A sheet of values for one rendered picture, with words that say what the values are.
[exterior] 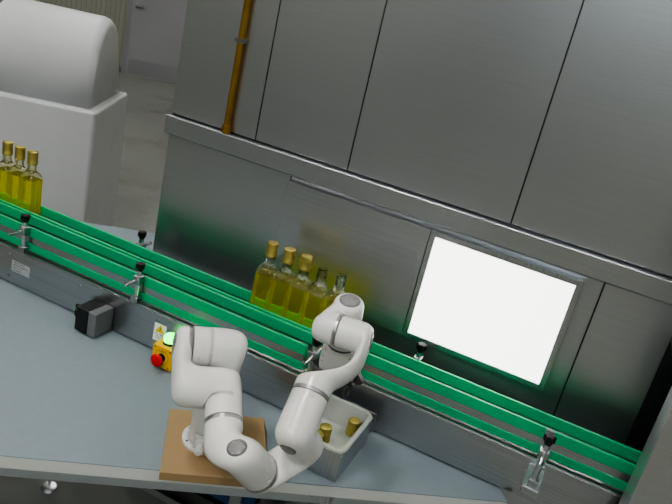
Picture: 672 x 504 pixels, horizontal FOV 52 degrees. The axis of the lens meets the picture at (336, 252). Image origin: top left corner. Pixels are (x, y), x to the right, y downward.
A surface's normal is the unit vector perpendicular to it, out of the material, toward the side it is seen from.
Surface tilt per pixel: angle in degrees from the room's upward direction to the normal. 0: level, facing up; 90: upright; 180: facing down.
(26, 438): 0
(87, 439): 0
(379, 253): 90
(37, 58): 80
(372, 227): 90
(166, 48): 90
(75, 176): 90
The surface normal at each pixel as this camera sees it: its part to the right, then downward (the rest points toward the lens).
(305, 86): -0.40, 0.24
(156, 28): 0.13, 0.37
